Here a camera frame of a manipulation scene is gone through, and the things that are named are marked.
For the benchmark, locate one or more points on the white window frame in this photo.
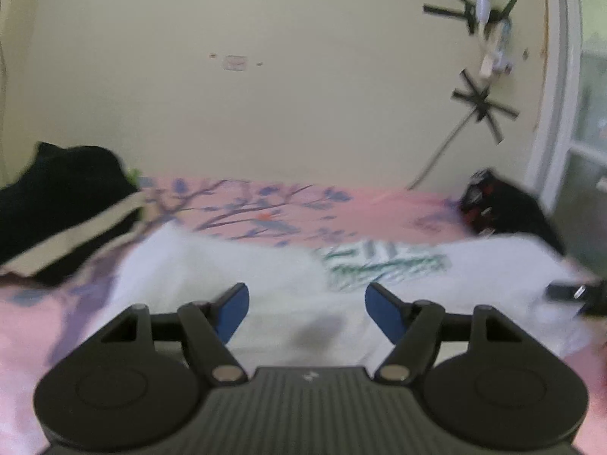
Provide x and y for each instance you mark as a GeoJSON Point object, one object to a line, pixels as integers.
{"type": "Point", "coordinates": [569, 150]}

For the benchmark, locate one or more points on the white t-shirt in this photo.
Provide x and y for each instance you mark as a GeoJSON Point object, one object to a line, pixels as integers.
{"type": "Point", "coordinates": [307, 305]}

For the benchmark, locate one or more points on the white light bulb fixture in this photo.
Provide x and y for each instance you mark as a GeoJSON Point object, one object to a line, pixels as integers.
{"type": "Point", "coordinates": [494, 38]}

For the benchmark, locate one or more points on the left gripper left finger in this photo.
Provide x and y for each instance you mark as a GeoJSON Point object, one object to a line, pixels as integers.
{"type": "Point", "coordinates": [187, 346]}

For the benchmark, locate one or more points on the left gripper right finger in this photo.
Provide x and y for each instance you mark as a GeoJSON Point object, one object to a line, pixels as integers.
{"type": "Point", "coordinates": [416, 331]}

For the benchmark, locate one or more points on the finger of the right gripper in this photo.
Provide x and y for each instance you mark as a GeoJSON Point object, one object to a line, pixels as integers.
{"type": "Point", "coordinates": [591, 298]}

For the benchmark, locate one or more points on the black striped garment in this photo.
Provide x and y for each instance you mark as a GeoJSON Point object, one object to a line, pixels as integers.
{"type": "Point", "coordinates": [68, 204]}

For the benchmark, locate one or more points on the pink tree-print bedsheet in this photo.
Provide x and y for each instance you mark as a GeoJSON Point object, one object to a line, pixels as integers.
{"type": "Point", "coordinates": [40, 326]}

